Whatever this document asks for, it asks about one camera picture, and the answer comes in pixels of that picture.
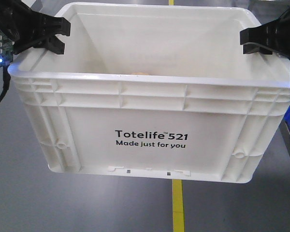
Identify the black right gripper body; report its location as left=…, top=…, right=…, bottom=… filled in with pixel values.
left=275, top=8, right=290, bottom=59

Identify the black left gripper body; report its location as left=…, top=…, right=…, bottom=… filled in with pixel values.
left=0, top=0, right=36, bottom=50

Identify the white plastic Totelife tote box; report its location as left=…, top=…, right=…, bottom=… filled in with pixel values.
left=8, top=2, right=290, bottom=183

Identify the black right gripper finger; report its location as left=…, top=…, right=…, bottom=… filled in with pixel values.
left=243, top=43, right=273, bottom=55
left=240, top=20, right=283, bottom=48

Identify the left black cable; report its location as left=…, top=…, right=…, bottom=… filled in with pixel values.
left=0, top=66, right=11, bottom=113

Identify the yellow soft ball toy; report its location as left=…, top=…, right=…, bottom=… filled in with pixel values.
left=131, top=72, right=149, bottom=75

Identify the left green circuit board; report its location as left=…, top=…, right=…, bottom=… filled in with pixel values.
left=0, top=32, right=14, bottom=68

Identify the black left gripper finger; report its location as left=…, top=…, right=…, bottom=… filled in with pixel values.
left=13, top=34, right=65, bottom=55
left=21, top=9, right=71, bottom=42

